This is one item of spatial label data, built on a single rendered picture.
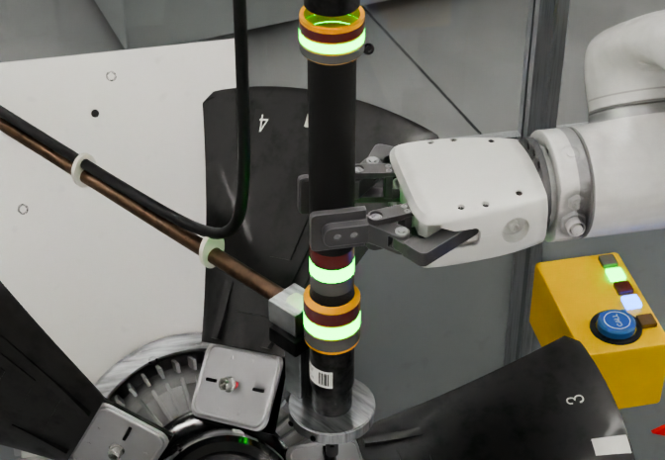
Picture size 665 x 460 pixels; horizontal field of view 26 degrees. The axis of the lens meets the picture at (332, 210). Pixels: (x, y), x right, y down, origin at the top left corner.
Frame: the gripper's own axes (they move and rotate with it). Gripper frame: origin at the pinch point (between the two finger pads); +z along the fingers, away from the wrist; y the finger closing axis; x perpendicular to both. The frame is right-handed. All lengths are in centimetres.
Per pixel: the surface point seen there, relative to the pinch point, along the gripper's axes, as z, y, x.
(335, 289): -0.1, -1.9, -5.9
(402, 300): -26, 70, -71
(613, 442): -24.9, -1.6, -27.2
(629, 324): -38, 24, -38
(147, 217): 12.1, 16.5, -11.2
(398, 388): -27, 70, -88
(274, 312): 3.7, 2.8, -11.5
